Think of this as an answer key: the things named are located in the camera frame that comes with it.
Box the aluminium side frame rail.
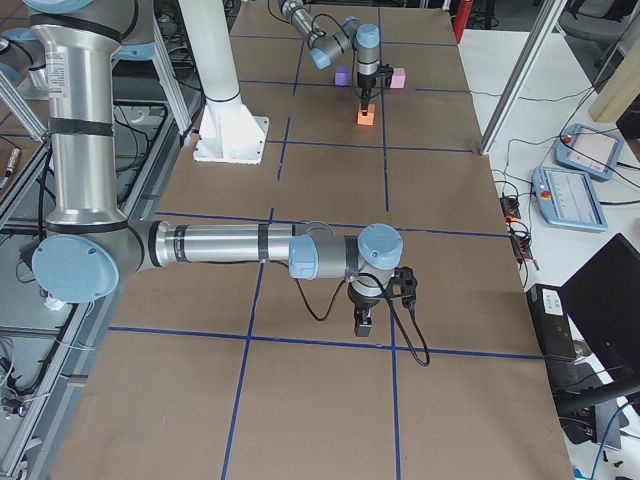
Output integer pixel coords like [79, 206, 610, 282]
[1, 32, 197, 479]

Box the pink foam cube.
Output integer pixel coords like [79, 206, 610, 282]
[389, 67, 406, 89]

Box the aluminium frame post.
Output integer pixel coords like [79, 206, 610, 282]
[479, 0, 566, 155]

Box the purple foam cube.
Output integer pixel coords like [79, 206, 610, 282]
[334, 65, 351, 86]

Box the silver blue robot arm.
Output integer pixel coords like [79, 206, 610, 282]
[278, 1, 393, 118]
[22, 1, 403, 337]

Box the near blue teach pendant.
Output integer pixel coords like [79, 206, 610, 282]
[532, 167, 608, 232]

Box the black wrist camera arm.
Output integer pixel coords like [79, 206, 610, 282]
[388, 266, 418, 311]
[376, 64, 394, 88]

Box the red cylinder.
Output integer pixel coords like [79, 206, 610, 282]
[453, 0, 473, 44]

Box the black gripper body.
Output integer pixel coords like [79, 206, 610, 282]
[347, 282, 383, 316]
[357, 73, 376, 93]

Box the far blue teach pendant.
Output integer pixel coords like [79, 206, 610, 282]
[555, 123, 623, 181]

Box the black laptop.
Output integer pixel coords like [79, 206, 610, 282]
[526, 233, 639, 415]

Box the orange foam cube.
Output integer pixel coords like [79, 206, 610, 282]
[357, 104, 376, 126]

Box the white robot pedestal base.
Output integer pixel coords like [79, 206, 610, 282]
[181, 1, 269, 165]

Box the blue teach pendant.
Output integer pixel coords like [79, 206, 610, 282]
[532, 167, 608, 232]
[555, 123, 623, 181]

